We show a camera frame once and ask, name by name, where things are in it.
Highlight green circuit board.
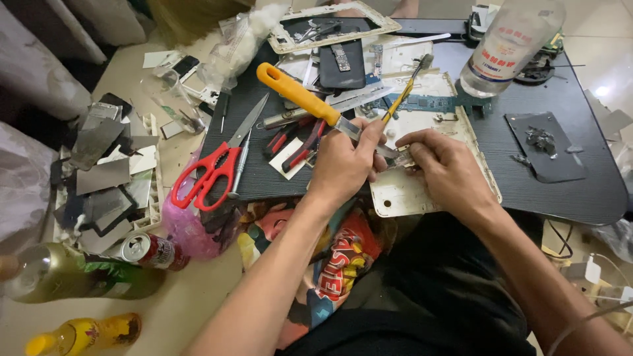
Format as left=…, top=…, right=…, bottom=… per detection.
left=368, top=91, right=493, bottom=120

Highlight red black pliers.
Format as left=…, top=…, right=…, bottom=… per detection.
left=282, top=119, right=328, bottom=173

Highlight person's right hand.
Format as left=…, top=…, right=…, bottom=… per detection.
left=395, top=129, right=496, bottom=224

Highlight clear plastic liquid bottle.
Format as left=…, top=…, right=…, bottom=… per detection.
left=459, top=0, right=567, bottom=99

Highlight small clear plastic component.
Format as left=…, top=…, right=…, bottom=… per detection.
left=391, top=146, right=417, bottom=170

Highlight orange handled screwdriver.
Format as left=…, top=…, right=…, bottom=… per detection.
left=256, top=62, right=402, bottom=160

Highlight small black screwdriver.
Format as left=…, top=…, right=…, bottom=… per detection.
left=220, top=91, right=231, bottom=134

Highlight black low table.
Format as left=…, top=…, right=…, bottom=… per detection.
left=197, top=18, right=630, bottom=226

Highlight white plastic pry stick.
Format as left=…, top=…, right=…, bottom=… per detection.
left=383, top=33, right=452, bottom=49

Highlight yellow handled brush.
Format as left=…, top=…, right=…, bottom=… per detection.
left=381, top=53, right=435, bottom=125

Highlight black plate with debris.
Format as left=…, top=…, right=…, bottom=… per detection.
left=504, top=112, right=588, bottom=184

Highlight heap of grey metal plates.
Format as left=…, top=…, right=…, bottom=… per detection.
left=49, top=92, right=164, bottom=254

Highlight black flat battery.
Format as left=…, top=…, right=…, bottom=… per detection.
left=318, top=40, right=367, bottom=90

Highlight small circuit board strip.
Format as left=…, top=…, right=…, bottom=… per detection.
left=330, top=44, right=352, bottom=73

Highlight white charger with cables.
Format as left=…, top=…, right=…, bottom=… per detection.
left=541, top=218, right=633, bottom=356

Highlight clear bag with cotton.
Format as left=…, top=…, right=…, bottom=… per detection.
left=197, top=2, right=293, bottom=91

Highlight white tablet back shell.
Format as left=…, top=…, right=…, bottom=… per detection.
left=355, top=72, right=503, bottom=219

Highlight red black cutters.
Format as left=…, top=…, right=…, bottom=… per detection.
left=262, top=116, right=317, bottom=160

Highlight pink plastic bag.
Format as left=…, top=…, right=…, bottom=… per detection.
left=162, top=147, right=244, bottom=261

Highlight slim silver screwdriver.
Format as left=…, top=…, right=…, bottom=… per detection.
left=228, top=130, right=252, bottom=200

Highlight white paper piece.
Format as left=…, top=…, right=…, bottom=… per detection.
left=268, top=137, right=318, bottom=182

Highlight person's left hand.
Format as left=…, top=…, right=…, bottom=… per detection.
left=308, top=119, right=391, bottom=206

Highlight black shorts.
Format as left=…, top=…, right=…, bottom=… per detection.
left=275, top=210, right=545, bottom=356

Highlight green glass bottle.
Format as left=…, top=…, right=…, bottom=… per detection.
left=0, top=242, right=167, bottom=304

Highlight silver cylinder tool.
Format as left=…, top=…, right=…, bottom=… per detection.
left=256, top=107, right=313, bottom=131

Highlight grey patterned fabric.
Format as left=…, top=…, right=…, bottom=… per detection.
left=0, top=0, right=149, bottom=244

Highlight yellow plastic bottle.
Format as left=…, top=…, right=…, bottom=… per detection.
left=25, top=312, right=143, bottom=356

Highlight small black phone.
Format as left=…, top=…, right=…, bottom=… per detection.
left=171, top=54, right=201, bottom=81

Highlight white tablet frame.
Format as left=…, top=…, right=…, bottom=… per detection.
left=267, top=0, right=403, bottom=54

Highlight red drink can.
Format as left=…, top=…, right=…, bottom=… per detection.
left=120, top=231, right=192, bottom=272

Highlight red handled scissors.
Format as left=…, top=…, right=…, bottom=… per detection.
left=170, top=92, right=271, bottom=212

